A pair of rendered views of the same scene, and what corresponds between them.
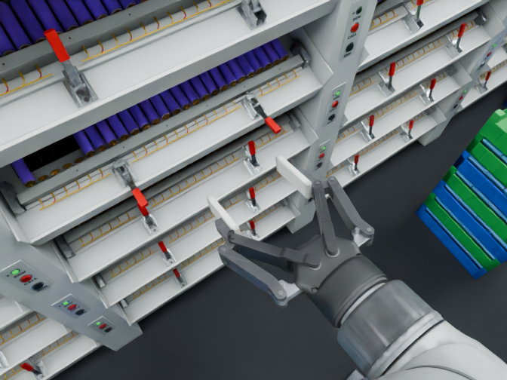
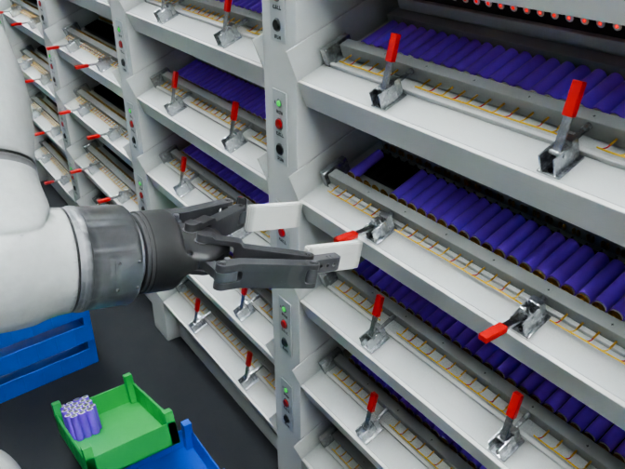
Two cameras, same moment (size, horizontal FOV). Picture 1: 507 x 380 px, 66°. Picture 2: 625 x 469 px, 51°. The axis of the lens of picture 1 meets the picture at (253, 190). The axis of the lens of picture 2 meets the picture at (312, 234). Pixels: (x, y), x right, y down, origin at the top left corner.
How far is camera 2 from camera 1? 0.68 m
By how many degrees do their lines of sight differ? 66
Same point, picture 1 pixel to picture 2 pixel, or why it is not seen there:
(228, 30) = (521, 154)
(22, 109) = (359, 85)
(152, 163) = (401, 248)
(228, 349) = not seen: outside the picture
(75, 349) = (271, 406)
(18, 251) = (291, 197)
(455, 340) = (48, 225)
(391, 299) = (113, 211)
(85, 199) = (347, 216)
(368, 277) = (148, 219)
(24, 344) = (259, 326)
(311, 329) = not seen: outside the picture
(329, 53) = not seen: outside the picture
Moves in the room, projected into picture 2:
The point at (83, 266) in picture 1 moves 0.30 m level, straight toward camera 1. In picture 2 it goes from (316, 298) to (190, 390)
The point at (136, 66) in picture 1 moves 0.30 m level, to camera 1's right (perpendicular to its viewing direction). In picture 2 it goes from (431, 116) to (488, 233)
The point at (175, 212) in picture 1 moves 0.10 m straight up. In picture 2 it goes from (396, 362) to (401, 308)
